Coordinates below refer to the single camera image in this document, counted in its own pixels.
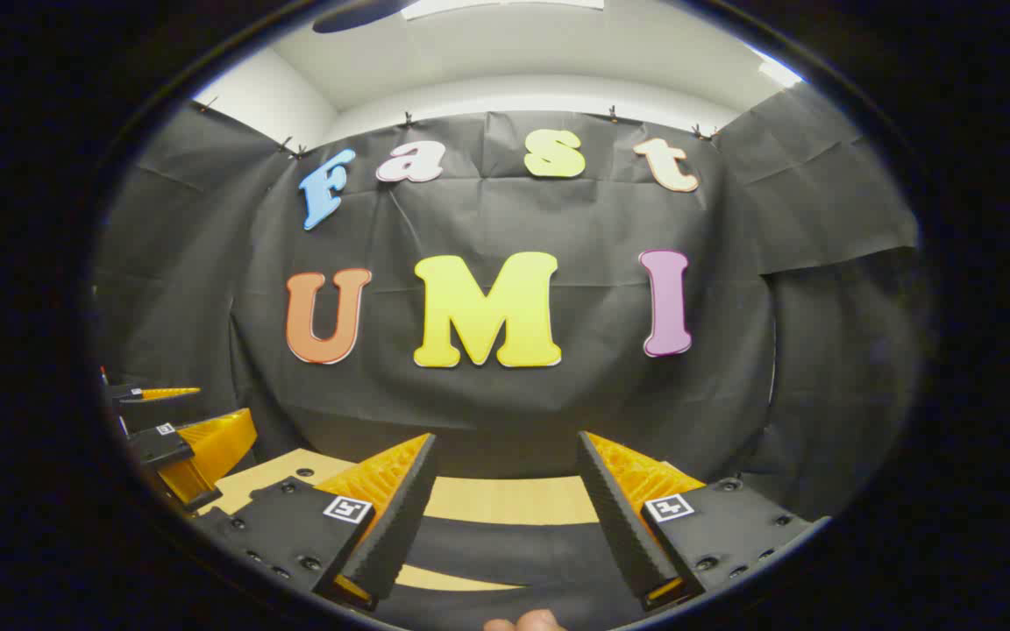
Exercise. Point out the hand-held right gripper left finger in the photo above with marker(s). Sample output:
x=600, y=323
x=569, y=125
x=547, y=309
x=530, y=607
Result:
x=395, y=535

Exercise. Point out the black jeans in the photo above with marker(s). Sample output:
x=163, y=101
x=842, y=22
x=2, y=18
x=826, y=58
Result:
x=514, y=548

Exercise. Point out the black backdrop cloth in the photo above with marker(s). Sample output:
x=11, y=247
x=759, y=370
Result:
x=558, y=403

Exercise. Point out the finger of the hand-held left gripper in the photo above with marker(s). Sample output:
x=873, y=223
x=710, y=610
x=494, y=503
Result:
x=132, y=396
x=159, y=447

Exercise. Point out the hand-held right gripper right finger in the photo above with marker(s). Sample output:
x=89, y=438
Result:
x=619, y=526

